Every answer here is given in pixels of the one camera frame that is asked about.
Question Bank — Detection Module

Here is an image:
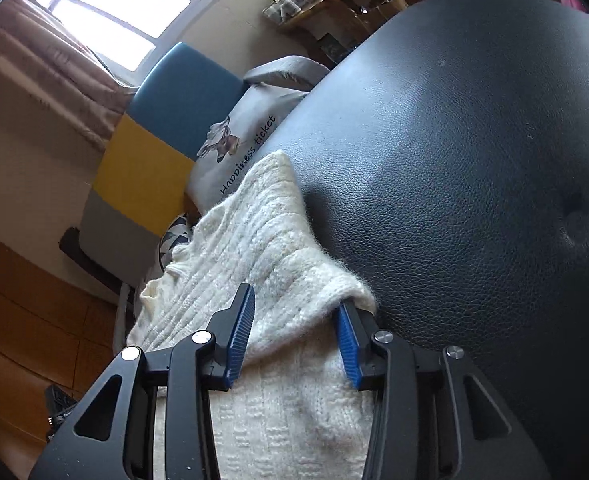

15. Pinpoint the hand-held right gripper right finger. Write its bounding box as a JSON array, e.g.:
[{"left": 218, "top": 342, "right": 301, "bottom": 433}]
[{"left": 335, "top": 300, "right": 552, "bottom": 480}]

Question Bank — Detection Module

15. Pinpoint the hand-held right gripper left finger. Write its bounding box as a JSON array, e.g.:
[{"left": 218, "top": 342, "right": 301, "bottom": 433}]
[{"left": 28, "top": 282, "right": 256, "bottom": 480}]

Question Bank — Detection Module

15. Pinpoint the white knit sweater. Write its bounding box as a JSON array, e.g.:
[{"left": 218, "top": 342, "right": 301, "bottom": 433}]
[{"left": 126, "top": 150, "right": 380, "bottom": 480}]

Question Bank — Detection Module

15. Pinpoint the white triangle pattern pillow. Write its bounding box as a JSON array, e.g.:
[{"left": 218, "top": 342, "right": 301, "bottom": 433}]
[{"left": 157, "top": 212, "right": 195, "bottom": 273}]

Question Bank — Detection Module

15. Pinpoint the grey deer print pillow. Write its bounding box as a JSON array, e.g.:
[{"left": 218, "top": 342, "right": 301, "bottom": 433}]
[{"left": 184, "top": 82, "right": 310, "bottom": 211}]

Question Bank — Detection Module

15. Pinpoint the grey yellow blue sofa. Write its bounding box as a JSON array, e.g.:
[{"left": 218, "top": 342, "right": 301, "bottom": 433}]
[{"left": 79, "top": 41, "right": 327, "bottom": 356}]

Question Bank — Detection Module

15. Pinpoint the beige curtain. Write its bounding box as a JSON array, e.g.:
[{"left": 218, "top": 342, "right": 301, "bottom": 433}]
[{"left": 0, "top": 0, "right": 138, "bottom": 148}]

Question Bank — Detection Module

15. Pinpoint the glass window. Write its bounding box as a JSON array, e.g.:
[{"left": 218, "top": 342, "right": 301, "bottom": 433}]
[{"left": 28, "top": 0, "right": 238, "bottom": 73}]

